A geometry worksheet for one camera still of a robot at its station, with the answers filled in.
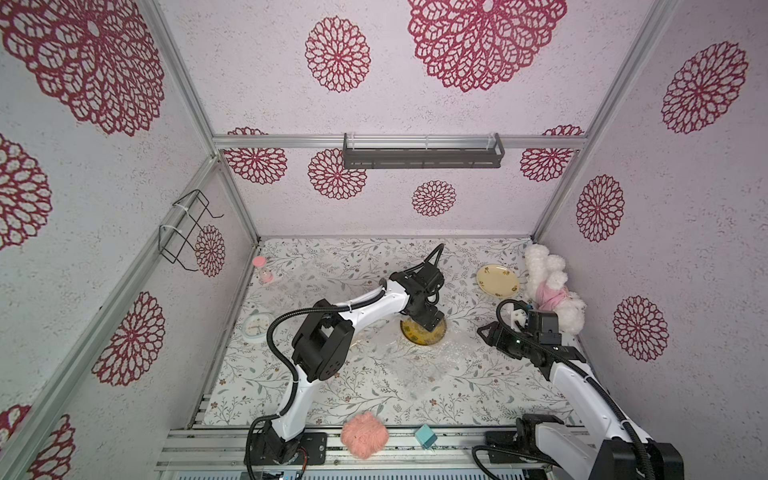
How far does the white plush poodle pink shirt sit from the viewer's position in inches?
35.4

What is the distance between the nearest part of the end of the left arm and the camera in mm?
681

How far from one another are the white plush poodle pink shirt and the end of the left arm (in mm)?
375
